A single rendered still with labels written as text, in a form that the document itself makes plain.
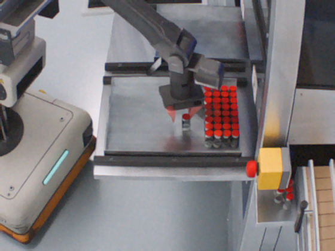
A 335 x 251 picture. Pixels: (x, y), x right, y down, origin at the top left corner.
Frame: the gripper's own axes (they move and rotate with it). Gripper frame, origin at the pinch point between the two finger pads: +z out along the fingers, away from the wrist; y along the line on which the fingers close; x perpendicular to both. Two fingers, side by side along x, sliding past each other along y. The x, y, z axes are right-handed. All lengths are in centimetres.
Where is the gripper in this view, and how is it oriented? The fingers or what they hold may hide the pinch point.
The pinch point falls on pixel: (180, 116)
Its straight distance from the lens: 172.6
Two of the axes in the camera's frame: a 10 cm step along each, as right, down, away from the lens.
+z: 0.0, 6.6, 7.5
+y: 9.7, -1.8, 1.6
